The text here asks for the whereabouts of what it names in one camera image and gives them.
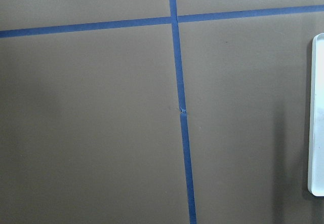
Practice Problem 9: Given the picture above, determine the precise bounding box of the white rectangular tray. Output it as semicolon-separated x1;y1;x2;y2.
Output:
308;33;323;197

